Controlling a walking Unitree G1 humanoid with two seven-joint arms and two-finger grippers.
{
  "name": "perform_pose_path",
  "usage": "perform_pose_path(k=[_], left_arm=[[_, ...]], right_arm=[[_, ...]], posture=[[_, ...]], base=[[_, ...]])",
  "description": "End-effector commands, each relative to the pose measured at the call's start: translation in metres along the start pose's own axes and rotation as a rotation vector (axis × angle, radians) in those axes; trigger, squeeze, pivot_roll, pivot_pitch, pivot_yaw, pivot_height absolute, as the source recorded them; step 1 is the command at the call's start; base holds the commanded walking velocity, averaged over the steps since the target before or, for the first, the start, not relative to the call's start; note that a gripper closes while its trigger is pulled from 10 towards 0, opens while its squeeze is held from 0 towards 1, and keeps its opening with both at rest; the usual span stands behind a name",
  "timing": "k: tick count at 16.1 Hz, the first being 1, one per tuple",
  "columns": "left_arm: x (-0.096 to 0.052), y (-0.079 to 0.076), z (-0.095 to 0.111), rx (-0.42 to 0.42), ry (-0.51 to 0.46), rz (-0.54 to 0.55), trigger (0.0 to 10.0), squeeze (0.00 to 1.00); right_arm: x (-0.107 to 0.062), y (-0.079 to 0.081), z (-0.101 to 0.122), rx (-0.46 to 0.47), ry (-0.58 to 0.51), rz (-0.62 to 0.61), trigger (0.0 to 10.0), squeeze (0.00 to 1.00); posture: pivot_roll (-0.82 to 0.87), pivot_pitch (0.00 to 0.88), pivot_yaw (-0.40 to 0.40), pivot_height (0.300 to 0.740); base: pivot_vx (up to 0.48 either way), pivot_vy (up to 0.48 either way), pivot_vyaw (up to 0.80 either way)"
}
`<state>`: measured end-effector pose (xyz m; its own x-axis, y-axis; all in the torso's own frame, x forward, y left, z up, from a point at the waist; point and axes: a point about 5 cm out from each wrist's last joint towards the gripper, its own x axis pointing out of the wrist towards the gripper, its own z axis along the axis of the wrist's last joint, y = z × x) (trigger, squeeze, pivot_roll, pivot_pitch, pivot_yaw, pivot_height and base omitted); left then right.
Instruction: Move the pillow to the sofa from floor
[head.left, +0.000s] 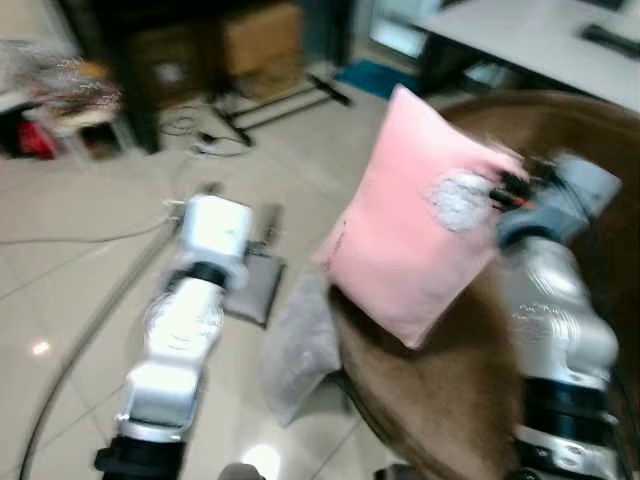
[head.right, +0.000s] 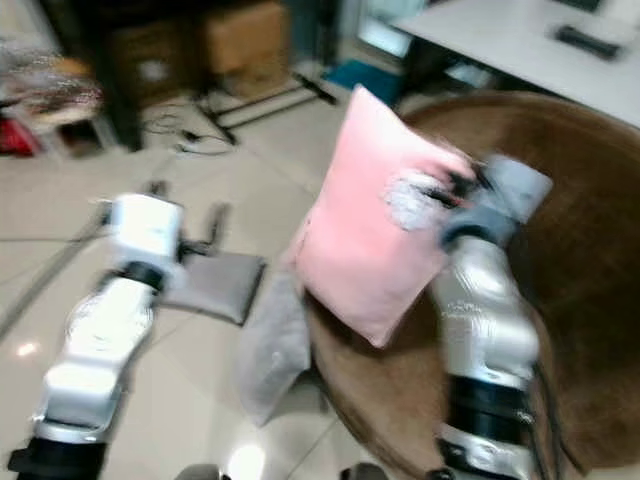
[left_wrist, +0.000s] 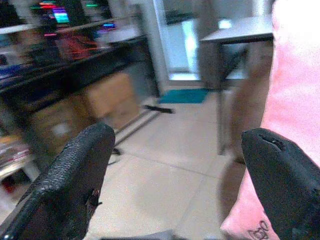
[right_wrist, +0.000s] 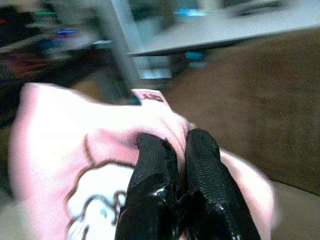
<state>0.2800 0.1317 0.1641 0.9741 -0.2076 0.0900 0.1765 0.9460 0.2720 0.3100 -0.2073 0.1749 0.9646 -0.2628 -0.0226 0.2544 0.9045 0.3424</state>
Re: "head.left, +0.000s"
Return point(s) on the flat grey square cushion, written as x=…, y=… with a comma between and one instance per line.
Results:
x=258, y=288

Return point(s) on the light brown cardboard box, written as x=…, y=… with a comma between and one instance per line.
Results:
x=262, y=45

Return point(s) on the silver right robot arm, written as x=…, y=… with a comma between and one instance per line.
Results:
x=555, y=320

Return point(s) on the white table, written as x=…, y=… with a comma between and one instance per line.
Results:
x=530, y=40

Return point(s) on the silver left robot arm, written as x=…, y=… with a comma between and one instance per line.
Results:
x=180, y=330

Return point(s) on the blue floor mat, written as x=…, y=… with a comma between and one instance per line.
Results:
x=378, y=78

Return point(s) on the black metal floor stand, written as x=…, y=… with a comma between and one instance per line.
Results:
x=290, y=100

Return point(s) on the black remote control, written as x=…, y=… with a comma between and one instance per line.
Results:
x=610, y=40

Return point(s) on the brown round sofa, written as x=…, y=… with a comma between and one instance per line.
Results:
x=450, y=400

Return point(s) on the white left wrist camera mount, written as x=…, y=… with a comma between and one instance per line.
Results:
x=215, y=228

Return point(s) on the red object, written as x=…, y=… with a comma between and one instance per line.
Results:
x=35, y=140

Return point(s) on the pink pillow with silver patch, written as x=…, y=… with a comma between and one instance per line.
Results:
x=400, y=240

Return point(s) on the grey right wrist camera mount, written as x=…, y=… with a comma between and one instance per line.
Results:
x=570, y=198

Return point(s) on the dark brown box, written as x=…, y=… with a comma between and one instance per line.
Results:
x=172, y=68

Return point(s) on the light grey plush pillow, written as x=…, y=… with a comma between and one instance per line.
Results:
x=300, y=350

